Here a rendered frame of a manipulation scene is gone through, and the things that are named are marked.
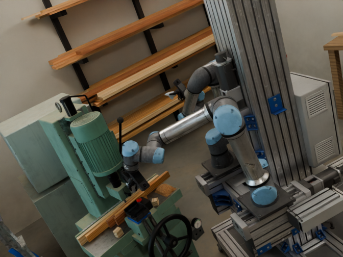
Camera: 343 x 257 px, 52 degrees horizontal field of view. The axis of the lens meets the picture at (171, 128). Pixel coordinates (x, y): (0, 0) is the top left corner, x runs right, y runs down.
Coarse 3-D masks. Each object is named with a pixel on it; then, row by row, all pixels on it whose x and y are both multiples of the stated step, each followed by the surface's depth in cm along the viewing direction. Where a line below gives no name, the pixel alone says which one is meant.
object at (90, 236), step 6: (162, 174) 219; (168, 174) 221; (156, 180) 216; (162, 180) 218; (150, 186) 212; (156, 186) 216; (150, 192) 213; (132, 198) 207; (102, 222) 195; (96, 228) 192; (102, 228) 194; (90, 234) 190; (96, 234) 192; (90, 240) 190
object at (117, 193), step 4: (108, 184) 204; (124, 184) 198; (108, 188) 202; (112, 188) 198; (116, 188) 197; (120, 188) 195; (124, 188) 196; (112, 192) 200; (116, 192) 195; (120, 192) 195; (124, 192) 196; (128, 192) 198; (116, 196) 199; (120, 196) 195; (124, 196) 196; (128, 196) 198
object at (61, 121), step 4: (80, 108) 197; (64, 116) 192; (60, 120) 190; (64, 120) 192; (60, 124) 191; (64, 124) 192; (68, 124) 193; (64, 128) 192; (68, 128) 194; (64, 132) 193; (68, 132) 194; (68, 140) 195; (72, 148) 197; (76, 152) 198; (80, 160) 200; (84, 168) 203; (88, 176) 205; (92, 184) 207; (96, 192) 209; (100, 196) 211
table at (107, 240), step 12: (180, 192) 208; (168, 204) 203; (108, 228) 195; (96, 240) 190; (108, 240) 186; (120, 240) 184; (132, 240) 189; (144, 240) 182; (96, 252) 181; (108, 252) 180
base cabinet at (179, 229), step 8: (184, 224) 213; (176, 232) 209; (184, 232) 214; (160, 240) 202; (184, 240) 214; (176, 248) 210; (192, 248) 220; (144, 256) 196; (160, 256) 203; (168, 256) 207; (192, 256) 220
